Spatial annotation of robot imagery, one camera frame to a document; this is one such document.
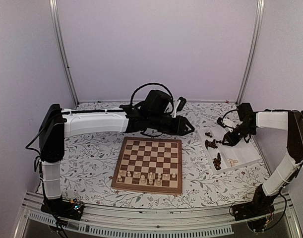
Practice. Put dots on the left aluminium frame post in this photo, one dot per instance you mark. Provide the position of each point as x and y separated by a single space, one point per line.
58 32

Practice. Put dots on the aluminium frame post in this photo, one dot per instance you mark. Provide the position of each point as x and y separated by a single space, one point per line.
58 32
252 50

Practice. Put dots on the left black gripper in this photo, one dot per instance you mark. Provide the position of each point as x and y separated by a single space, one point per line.
180 129

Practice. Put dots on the right aluminium frame post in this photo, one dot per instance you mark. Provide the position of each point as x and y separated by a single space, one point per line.
252 50

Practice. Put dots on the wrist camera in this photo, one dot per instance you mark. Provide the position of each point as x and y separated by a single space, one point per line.
178 106
226 123

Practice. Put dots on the wooden chess board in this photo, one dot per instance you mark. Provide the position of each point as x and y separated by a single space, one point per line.
145 155

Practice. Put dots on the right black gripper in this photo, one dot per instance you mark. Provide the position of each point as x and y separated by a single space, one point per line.
233 142

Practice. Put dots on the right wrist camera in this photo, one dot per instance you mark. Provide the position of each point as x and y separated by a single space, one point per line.
226 123

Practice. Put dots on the light queen piece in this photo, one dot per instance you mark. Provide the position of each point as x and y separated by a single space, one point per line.
142 179

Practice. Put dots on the light king piece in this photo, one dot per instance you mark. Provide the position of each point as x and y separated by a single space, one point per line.
150 180

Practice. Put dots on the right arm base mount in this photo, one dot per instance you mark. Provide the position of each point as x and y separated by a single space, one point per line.
253 210

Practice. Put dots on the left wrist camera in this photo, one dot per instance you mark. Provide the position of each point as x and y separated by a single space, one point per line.
178 106

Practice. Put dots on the pile of dark chess pieces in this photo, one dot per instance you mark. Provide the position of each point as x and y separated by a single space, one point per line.
212 148

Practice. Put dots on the light bishop piece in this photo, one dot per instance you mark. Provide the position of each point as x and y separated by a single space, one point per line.
158 182

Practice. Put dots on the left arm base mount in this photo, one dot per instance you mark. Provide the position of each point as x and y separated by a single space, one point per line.
72 209

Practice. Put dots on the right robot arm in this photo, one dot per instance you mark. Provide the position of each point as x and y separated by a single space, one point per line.
284 145

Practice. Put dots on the front aluminium rail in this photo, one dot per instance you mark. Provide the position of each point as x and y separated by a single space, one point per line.
115 222

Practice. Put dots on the white plastic tray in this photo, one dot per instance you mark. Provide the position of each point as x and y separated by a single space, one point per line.
245 153

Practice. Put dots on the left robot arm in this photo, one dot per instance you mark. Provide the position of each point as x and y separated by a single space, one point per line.
158 112

